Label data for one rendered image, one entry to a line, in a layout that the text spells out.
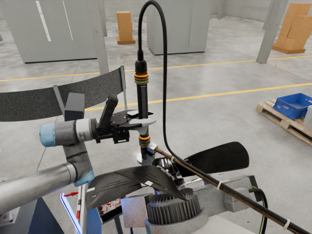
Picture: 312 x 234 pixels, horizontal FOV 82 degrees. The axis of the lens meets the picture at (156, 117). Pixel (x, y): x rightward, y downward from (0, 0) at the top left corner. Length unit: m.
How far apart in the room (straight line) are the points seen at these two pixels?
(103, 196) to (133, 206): 0.20
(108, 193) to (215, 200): 0.46
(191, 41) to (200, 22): 0.66
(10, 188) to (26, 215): 0.55
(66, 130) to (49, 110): 2.01
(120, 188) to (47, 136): 0.37
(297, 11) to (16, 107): 8.63
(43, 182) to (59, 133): 0.14
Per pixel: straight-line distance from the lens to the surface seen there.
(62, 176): 0.66
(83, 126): 0.61
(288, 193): 2.66
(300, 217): 2.53
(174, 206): 0.78
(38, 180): 0.62
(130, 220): 0.99
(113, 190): 0.83
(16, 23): 7.08
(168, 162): 0.81
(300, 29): 8.66
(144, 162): 0.73
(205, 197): 0.89
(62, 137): 0.62
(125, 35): 8.76
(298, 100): 4.30
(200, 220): 0.81
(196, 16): 7.16
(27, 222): 1.11
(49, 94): 2.52
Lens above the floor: 1.86
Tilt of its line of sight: 34 degrees down
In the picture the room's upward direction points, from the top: straight up
